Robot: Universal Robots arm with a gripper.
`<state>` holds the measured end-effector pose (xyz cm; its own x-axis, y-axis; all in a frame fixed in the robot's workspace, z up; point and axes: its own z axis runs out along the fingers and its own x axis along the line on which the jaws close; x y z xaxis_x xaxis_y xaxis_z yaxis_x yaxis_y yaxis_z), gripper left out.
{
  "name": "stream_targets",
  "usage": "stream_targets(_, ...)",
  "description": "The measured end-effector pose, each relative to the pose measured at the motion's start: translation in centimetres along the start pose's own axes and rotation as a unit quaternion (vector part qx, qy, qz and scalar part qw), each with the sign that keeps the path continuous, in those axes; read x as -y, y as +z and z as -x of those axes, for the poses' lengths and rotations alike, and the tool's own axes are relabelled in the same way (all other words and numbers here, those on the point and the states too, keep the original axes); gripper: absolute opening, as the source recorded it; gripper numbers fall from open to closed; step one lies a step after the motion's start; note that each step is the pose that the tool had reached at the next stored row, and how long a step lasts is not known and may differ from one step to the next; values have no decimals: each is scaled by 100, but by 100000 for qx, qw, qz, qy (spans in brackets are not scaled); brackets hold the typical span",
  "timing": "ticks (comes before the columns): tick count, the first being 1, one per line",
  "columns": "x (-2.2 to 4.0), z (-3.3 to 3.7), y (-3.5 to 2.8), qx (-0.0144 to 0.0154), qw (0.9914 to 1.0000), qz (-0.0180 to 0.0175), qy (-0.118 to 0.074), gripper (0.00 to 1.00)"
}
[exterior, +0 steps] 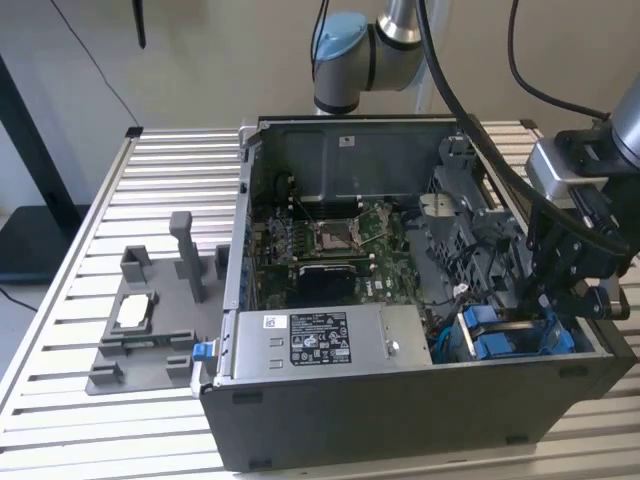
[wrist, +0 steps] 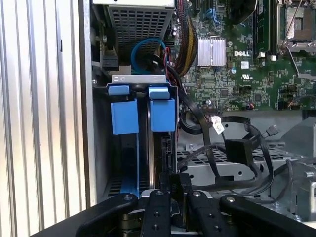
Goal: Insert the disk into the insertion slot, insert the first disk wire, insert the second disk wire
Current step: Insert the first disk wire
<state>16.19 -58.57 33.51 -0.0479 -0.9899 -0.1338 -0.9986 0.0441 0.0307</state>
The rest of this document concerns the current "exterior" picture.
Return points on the black monitor stand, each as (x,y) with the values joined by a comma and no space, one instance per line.
(40,245)

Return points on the green motherboard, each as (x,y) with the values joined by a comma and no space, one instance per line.
(395,280)

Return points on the black graphics card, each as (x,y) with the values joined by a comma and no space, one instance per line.
(325,282)

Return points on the black table corner cap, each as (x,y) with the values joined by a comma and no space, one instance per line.
(526,123)
(134,132)

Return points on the black hanging stick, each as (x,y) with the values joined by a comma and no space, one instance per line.
(139,22)

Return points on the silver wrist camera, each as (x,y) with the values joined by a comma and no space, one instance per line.
(547,170)

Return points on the blue plastic latch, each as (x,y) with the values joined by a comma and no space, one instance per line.
(200,352)

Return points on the black PC case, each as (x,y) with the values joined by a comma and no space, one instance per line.
(350,430)

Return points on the metal disk bay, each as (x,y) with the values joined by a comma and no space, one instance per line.
(466,337)

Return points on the silver power supply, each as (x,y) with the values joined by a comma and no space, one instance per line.
(260,350)

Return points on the hard disk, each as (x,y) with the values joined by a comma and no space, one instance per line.
(482,320)

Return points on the CPU socket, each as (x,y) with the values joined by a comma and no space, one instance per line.
(331,236)

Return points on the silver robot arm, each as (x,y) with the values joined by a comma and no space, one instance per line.
(345,75)

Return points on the gray parts rack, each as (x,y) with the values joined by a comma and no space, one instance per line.
(150,372)

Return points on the black RAM slot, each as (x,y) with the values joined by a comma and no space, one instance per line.
(325,199)
(325,206)

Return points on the thin metal locking lever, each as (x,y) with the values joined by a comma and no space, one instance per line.
(304,209)

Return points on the silver CPU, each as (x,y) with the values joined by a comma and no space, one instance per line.
(132,310)

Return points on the gray plastic cage frame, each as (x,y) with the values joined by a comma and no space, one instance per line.
(450,240)

